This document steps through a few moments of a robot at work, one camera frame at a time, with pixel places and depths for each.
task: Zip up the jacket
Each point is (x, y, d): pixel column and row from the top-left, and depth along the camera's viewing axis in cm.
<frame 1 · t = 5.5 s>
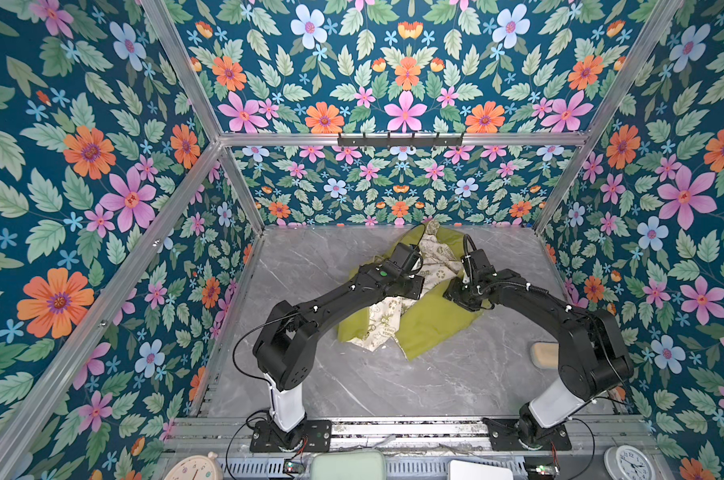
left hand: (424, 280, 84), fingers closed
right hand: (448, 294, 91), fingers open
green jacket with printed lining: (415, 324, 93), point 3 cm above the table

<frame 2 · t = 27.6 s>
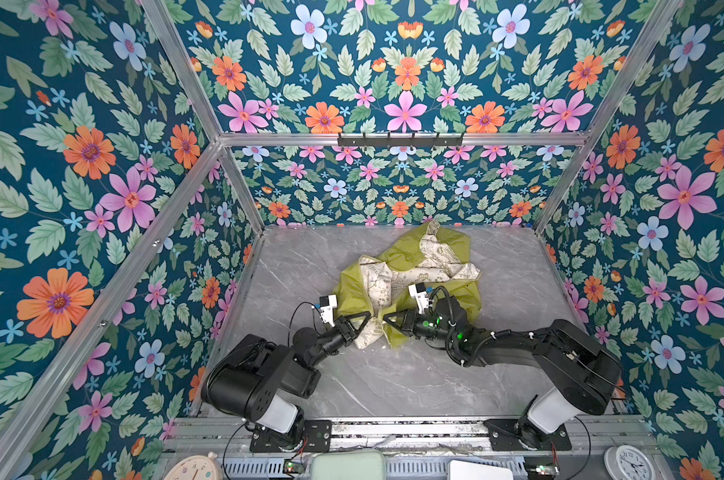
left hand: (373, 314, 77), fingers closed
right hand: (383, 318, 78), fingers closed
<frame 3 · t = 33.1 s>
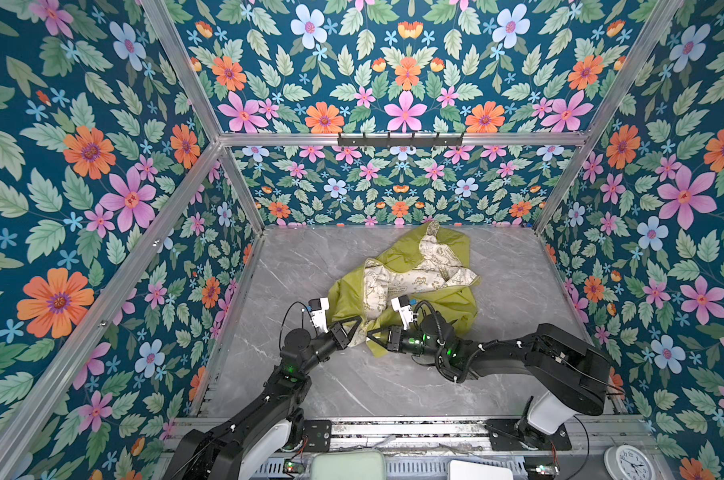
left hand: (362, 315, 76), fingers closed
right hand: (367, 336, 75), fingers closed
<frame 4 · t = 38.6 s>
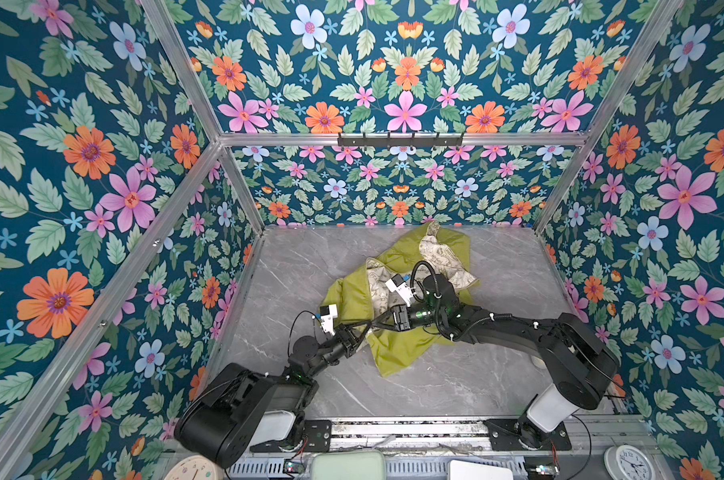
left hand: (375, 322, 75), fingers closed
right hand: (376, 322, 76), fingers open
